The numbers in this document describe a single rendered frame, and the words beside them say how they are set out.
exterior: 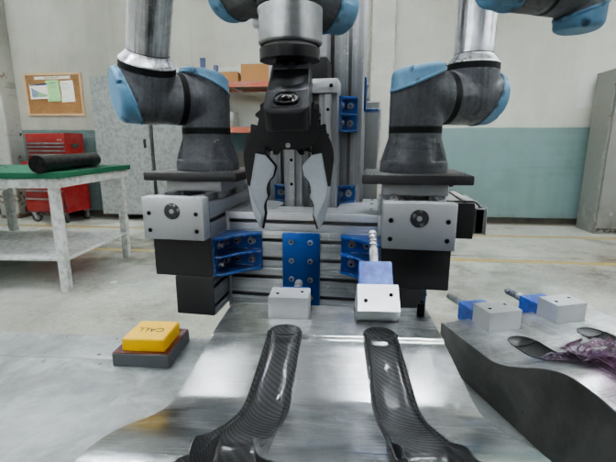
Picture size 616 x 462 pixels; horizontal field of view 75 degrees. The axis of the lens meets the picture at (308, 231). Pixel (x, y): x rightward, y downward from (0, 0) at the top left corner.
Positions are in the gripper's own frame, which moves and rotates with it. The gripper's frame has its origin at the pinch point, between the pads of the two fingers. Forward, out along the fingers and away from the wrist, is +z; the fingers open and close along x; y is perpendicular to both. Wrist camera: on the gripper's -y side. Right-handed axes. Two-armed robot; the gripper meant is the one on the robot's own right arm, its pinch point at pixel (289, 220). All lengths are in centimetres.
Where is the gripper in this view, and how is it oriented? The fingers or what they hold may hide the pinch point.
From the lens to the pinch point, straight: 49.7
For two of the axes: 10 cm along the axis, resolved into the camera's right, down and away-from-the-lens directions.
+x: -10.0, -0.1, 0.7
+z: 0.0, 9.8, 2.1
